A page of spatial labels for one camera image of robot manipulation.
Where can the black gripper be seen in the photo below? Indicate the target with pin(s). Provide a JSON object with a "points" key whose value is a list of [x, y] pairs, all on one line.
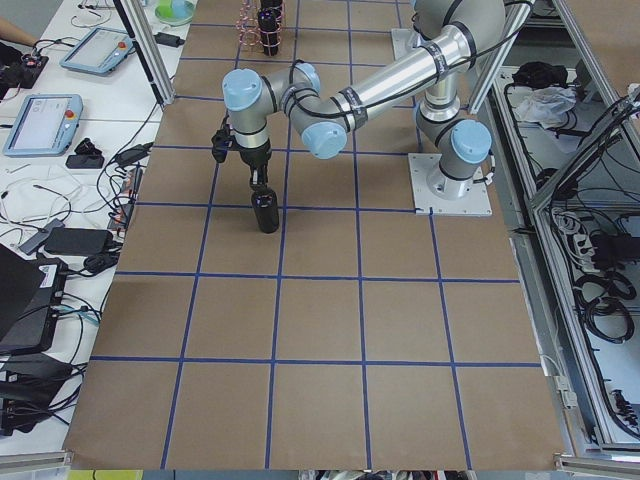
{"points": [[254, 156]]}

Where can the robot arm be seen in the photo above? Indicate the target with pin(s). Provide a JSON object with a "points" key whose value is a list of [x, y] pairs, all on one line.
{"points": [[449, 36]]}

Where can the green bowl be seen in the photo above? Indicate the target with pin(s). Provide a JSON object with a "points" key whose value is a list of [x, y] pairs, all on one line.
{"points": [[174, 12]]}

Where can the teach pendant tablet upper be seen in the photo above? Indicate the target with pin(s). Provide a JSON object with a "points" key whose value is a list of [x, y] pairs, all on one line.
{"points": [[99, 52]]}

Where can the teach pendant tablet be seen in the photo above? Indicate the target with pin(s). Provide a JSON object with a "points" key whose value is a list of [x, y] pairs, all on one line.
{"points": [[45, 125], [99, 52]]}

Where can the black power adapter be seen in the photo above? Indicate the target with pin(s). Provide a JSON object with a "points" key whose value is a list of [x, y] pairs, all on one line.
{"points": [[77, 241]]}

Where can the teach pendant tablet lower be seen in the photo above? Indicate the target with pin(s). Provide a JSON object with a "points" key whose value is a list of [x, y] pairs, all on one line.
{"points": [[45, 125]]}

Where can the black laptop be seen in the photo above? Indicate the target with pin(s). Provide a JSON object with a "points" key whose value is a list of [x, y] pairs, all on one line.
{"points": [[31, 291]]}

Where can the crumpled white cloth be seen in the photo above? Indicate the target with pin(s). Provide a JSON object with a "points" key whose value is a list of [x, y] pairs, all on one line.
{"points": [[547, 107]]}

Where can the copper wire wine basket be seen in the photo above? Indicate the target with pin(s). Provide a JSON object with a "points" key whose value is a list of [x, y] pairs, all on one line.
{"points": [[247, 26]]}

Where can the aluminium frame rail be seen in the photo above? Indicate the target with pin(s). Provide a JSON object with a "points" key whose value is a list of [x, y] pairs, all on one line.
{"points": [[137, 26]]}

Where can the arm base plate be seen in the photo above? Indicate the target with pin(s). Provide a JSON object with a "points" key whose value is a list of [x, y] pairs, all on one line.
{"points": [[407, 48], [436, 194]]}

